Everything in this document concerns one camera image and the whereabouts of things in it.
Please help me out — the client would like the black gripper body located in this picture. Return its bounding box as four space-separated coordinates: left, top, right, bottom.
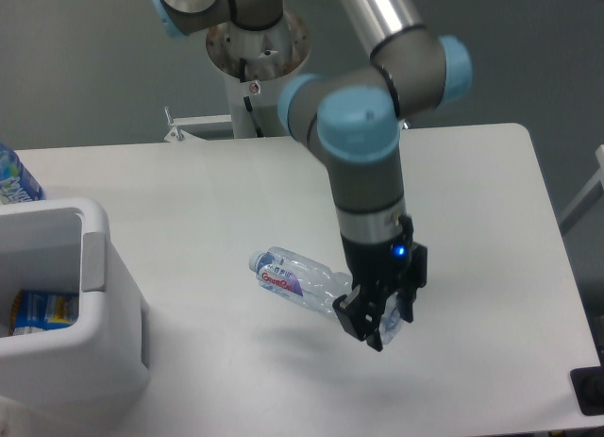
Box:
341 215 415 300

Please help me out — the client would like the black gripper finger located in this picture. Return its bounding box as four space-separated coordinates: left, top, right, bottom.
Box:
398 243 428 323
332 285 396 351

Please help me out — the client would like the clear crushed plastic bottle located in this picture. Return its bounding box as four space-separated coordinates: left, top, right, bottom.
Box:
247 246 405 346

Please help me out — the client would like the blue snack wrapper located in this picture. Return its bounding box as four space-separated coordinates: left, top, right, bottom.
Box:
8 290 79 336

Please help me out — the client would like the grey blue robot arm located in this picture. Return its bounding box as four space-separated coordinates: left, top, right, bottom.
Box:
151 0 472 350

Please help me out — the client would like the white trash can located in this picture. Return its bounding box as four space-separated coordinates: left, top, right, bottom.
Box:
1 198 150 406

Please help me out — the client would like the black device at table edge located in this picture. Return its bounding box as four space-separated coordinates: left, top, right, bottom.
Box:
570 366 603 416

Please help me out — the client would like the blue labelled drink bottle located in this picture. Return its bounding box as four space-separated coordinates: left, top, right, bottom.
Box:
1 143 45 205

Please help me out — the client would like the white frame at right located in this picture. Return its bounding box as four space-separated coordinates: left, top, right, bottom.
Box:
558 145 603 236

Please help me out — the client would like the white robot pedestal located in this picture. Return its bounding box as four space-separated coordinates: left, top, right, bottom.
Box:
206 11 310 139

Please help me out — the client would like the white pedestal base bracket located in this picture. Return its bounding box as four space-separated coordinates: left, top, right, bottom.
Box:
168 102 411 146

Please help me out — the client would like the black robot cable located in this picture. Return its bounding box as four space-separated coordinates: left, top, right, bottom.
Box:
238 58 264 138

